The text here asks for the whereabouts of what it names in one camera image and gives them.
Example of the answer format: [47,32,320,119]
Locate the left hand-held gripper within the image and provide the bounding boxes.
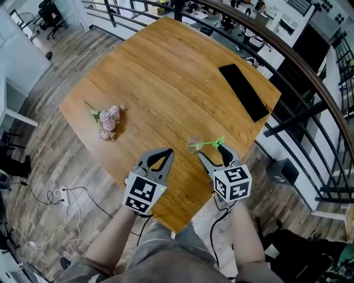
[121,147,175,216]

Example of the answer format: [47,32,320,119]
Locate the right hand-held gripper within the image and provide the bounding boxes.
[197,142,253,205]

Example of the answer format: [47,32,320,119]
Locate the green plastic flower stem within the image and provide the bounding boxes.
[188,137,226,148]

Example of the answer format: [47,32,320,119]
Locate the clear drinking glass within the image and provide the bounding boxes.
[186,134,205,154]

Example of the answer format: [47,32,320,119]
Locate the person's left forearm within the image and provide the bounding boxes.
[84,205,138,276]

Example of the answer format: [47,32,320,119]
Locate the person's right forearm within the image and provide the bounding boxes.
[228,201,267,265]

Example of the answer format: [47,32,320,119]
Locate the pink flower bouquet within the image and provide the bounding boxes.
[83,100,127,142]

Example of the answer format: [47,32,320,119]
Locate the black trash bin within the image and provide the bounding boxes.
[266,158,300,187]

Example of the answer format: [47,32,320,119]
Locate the wooden table with white legs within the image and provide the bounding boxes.
[58,15,283,234]

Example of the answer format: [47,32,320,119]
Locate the black flat pouch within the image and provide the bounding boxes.
[218,63,270,123]

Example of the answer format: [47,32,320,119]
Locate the white power strip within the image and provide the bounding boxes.
[59,186,71,207]

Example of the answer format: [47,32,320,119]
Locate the person's gray shorts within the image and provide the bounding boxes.
[118,222,236,283]

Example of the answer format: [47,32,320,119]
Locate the large black padded chair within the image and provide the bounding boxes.
[259,227,347,283]

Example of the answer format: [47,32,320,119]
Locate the black curved railing wooden handrail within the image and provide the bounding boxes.
[81,0,354,205]

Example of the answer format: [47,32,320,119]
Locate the white desk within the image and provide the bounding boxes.
[0,76,40,128]

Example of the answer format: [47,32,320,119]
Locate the gray round chair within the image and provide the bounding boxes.
[0,169,12,191]

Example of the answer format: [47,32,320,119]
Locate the black office chair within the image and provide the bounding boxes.
[38,0,67,40]

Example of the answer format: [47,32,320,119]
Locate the standing fan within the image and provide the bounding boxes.
[15,12,39,39]

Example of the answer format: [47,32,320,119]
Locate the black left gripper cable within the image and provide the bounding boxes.
[134,211,155,247]

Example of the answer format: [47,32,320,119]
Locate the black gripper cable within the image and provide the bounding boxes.
[134,211,155,247]
[209,202,236,269]

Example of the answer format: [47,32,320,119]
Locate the black floor cable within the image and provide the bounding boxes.
[20,180,114,219]

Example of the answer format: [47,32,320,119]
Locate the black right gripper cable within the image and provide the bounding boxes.
[209,202,236,269]

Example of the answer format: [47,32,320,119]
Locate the white floor cable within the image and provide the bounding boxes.
[12,187,82,264]

